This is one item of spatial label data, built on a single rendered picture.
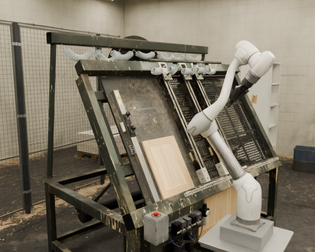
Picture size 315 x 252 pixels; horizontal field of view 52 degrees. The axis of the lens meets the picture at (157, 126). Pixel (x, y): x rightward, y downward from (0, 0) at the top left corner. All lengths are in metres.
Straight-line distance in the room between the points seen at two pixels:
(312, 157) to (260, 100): 1.42
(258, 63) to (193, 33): 6.46
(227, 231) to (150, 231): 0.51
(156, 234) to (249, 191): 0.66
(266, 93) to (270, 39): 1.82
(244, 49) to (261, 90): 4.13
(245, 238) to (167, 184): 0.75
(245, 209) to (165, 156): 0.83
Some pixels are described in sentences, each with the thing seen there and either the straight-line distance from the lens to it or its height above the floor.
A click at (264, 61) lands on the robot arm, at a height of 1.92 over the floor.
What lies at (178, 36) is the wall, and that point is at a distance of 8.73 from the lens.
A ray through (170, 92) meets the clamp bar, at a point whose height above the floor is 1.67.
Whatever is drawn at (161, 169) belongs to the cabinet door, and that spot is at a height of 1.08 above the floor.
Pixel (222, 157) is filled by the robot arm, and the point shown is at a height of 1.25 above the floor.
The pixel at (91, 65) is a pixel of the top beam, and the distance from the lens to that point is 2.58.
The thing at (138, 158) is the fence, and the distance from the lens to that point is 2.48.
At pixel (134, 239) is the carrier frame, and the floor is 0.72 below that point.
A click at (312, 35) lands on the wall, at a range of 7.57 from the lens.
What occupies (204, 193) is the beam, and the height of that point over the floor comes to 0.84.
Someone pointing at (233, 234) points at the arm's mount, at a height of 0.81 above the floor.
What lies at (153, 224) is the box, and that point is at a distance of 2.13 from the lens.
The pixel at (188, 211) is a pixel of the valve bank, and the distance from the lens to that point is 2.66.
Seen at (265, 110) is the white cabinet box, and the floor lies 1.16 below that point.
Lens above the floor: 1.85
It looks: 9 degrees down
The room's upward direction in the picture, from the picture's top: straight up
